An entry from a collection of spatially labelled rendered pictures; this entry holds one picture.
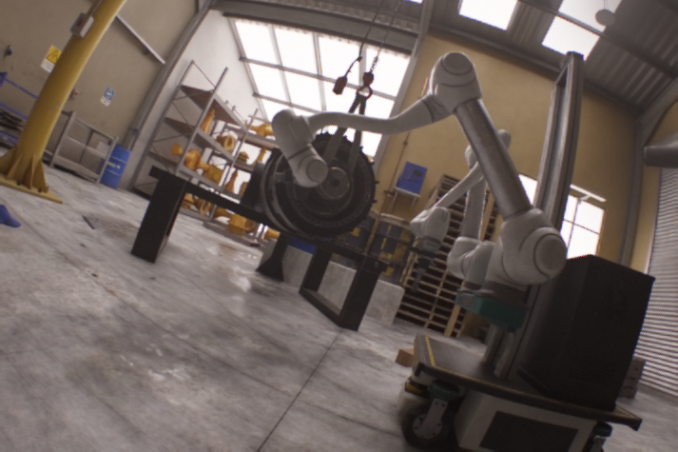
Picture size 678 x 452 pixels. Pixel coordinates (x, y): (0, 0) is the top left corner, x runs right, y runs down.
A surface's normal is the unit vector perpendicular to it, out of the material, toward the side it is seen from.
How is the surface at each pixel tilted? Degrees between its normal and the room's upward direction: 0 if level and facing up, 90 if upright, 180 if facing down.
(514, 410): 90
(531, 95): 90
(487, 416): 90
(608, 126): 90
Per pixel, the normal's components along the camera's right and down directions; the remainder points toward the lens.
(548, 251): -0.09, -0.11
